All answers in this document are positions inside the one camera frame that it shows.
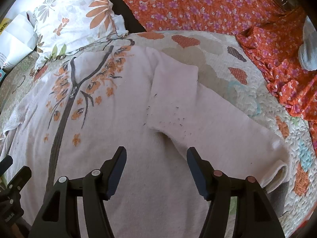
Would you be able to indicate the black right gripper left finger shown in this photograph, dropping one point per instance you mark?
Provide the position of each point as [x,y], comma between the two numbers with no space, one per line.
[58,216]

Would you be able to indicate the white floral zip cardigan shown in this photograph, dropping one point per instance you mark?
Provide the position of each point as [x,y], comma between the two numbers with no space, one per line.
[77,115]

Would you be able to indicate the quilted heart bedspread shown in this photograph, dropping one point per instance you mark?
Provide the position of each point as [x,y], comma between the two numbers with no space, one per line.
[225,69]

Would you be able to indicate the grey white cloth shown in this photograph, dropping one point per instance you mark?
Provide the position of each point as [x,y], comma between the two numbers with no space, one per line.
[307,54]

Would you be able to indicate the orange floral blanket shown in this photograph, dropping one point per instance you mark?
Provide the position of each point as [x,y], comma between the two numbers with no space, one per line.
[268,34]

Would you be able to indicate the white floral pillow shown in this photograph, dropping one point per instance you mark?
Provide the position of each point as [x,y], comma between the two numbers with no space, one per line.
[65,26]

